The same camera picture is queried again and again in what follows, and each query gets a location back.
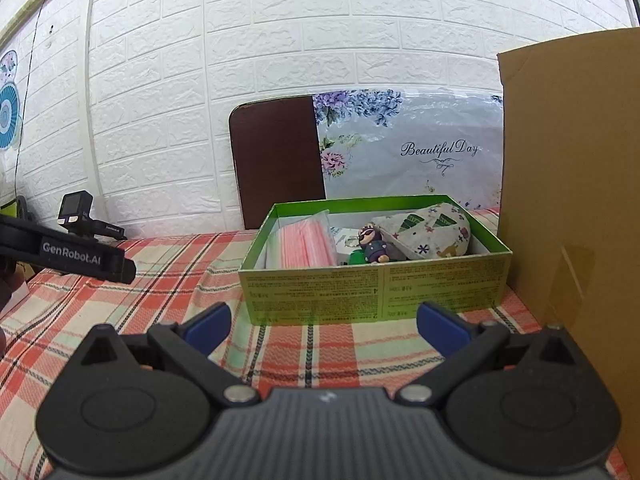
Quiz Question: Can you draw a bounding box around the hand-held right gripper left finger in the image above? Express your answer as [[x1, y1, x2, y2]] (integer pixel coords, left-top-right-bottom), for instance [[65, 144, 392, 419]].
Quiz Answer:
[[80, 302, 261, 406]]

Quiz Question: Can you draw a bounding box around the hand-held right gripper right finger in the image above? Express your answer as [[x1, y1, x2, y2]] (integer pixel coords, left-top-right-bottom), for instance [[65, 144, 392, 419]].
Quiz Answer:
[[398, 301, 576, 405]]

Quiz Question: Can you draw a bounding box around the floral fabric pouch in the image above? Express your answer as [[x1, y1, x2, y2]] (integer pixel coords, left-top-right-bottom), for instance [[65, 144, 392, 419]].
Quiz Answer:
[[372, 201, 472, 262]]

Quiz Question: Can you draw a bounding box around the cartoon figure keychain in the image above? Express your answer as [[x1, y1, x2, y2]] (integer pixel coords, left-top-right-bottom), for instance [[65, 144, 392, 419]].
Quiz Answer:
[[357, 222, 393, 265]]

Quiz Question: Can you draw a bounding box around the green cardboard box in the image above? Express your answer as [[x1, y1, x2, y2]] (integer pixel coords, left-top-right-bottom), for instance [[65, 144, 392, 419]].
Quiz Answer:
[[237, 194, 514, 327]]

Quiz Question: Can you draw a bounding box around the plastic bag with pink packets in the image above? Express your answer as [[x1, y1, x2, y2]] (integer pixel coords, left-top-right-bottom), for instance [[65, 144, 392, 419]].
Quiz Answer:
[[265, 210, 338, 269]]

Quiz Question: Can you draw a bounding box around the plaid blanket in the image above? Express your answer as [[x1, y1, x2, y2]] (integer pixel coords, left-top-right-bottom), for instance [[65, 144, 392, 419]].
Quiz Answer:
[[0, 205, 621, 480]]

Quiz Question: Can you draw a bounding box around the floral printed bag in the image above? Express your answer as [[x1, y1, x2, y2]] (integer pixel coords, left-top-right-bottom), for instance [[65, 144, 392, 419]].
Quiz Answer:
[[312, 89, 505, 211]]

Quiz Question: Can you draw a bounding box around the blue white fan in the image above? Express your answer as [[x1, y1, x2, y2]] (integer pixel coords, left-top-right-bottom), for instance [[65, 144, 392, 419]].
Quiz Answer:
[[0, 50, 23, 151]]

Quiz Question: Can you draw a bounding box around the dark brown board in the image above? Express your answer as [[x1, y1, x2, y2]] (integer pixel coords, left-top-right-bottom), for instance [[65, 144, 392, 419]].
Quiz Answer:
[[228, 94, 328, 231]]

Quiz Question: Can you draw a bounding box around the spare gripper with grey handle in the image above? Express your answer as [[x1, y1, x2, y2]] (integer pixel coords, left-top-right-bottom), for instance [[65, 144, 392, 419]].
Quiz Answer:
[[56, 192, 128, 241]]

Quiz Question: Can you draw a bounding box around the black wall cable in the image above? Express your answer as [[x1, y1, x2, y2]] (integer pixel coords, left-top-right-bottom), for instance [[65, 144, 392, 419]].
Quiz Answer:
[[15, 7, 43, 201]]

